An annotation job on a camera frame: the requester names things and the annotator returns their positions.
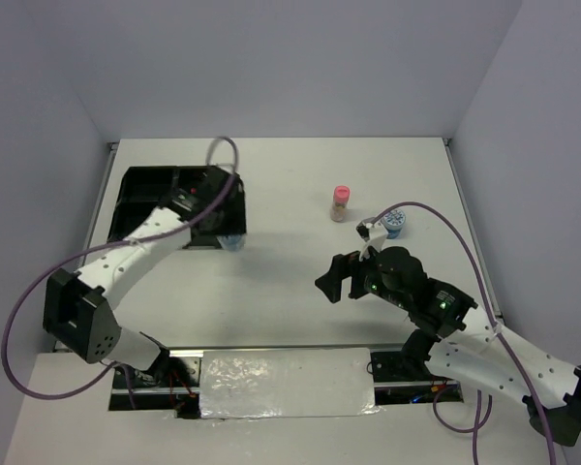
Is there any silver foil covered panel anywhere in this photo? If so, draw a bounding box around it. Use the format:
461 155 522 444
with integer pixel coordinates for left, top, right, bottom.
199 348 379 419

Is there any purple cable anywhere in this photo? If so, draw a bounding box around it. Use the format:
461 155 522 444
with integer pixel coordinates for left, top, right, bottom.
372 201 558 465
0 137 240 401

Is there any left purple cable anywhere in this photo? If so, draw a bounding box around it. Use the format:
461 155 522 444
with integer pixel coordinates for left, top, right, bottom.
0 137 240 401

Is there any pink capped small bottle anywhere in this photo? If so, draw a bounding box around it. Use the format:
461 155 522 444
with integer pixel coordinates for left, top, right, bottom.
330 185 351 222

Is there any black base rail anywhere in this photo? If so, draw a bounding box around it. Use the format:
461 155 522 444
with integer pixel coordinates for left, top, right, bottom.
108 347 464 419

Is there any blue patterned round tin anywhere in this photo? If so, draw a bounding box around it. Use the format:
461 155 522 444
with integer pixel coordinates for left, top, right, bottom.
217 234 246 252

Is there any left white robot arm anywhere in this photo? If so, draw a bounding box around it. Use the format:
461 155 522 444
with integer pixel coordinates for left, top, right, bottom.
43 166 247 387

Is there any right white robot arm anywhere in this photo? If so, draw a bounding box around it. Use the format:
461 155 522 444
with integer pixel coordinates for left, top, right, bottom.
315 247 581 447

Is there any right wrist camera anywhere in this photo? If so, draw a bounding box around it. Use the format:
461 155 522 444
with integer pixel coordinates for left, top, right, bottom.
356 218 388 261

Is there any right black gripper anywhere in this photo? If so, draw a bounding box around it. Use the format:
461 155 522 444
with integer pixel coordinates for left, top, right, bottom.
314 239 410 309

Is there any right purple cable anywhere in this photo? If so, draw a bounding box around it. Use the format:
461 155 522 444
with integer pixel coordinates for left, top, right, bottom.
372 201 558 465

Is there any black compartment organizer tray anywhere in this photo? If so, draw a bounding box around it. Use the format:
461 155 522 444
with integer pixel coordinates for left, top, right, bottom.
107 166 247 249

